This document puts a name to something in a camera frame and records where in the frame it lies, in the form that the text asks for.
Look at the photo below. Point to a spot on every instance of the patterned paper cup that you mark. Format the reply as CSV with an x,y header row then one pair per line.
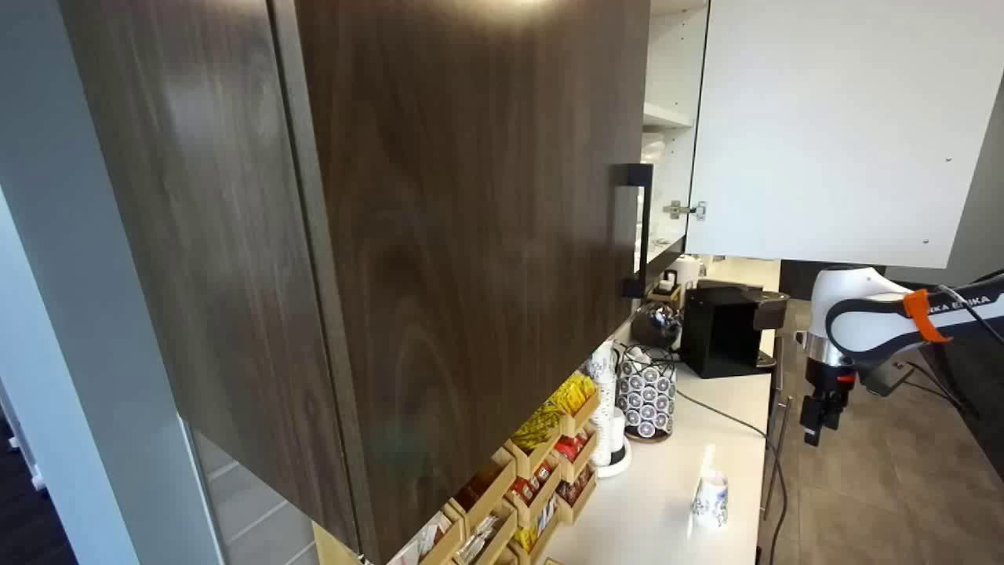
x,y
711,500

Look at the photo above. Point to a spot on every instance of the wire coffee pod holder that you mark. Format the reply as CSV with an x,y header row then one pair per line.
x,y
645,392

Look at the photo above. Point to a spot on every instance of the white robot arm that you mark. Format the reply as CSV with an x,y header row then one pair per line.
x,y
859,318

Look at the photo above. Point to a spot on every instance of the black cabinet handle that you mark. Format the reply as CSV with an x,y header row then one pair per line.
x,y
640,179

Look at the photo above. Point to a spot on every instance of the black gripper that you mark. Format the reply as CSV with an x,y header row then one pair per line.
x,y
825,400

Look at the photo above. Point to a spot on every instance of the stack of paper cups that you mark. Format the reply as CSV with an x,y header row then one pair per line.
x,y
610,423

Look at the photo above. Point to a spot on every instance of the black coffee machine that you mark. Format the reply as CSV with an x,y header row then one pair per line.
x,y
723,328

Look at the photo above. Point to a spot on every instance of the dark wood upper cabinet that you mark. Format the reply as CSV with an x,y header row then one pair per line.
x,y
372,233

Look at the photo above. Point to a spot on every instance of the wooden tiered condiment rack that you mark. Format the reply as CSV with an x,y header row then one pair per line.
x,y
538,481

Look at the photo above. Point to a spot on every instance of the white open cabinet door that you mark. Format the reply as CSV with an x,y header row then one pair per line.
x,y
841,131

